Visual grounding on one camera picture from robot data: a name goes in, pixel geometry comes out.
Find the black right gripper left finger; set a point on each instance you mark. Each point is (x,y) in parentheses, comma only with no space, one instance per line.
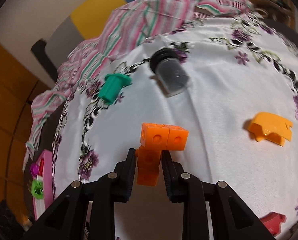
(66,217)

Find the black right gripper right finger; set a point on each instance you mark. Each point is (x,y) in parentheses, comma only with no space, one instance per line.
(210,210)

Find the red puzzle piece block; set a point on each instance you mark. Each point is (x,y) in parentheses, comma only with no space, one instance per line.
(273,221)

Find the purple plastic toy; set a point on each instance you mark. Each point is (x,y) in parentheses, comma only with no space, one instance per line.
(34,169)

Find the yellow-orange plastic car shell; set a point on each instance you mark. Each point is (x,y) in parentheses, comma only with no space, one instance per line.
(270,127)

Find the orange linked cube blocks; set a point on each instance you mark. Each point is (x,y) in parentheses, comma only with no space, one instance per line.
(154,139)

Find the teal plastic flanged holder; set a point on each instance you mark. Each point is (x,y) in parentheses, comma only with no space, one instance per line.
(112,86)

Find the clear jar black lid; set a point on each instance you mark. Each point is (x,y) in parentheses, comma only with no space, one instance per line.
(166,65)

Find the green white plastic case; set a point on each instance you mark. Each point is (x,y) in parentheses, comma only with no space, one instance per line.
(37,189)

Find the red cylindrical bottle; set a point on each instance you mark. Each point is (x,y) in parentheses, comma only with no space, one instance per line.
(41,167)

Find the pink rimmed white tray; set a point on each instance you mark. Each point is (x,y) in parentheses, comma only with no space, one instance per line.
(40,205)

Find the white floral embroidered tablecloth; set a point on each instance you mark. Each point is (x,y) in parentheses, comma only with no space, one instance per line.
(238,67)

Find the wooden panel cabinet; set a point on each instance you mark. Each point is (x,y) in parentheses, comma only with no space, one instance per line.
(18,88)

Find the grey yellow blue sofa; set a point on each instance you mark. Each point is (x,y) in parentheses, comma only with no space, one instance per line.
(86,21)

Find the pink green striped cloth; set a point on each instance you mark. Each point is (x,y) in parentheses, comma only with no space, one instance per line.
(128,26)

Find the cluttered wooden side table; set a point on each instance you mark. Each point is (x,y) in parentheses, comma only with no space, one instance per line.
(284,11)

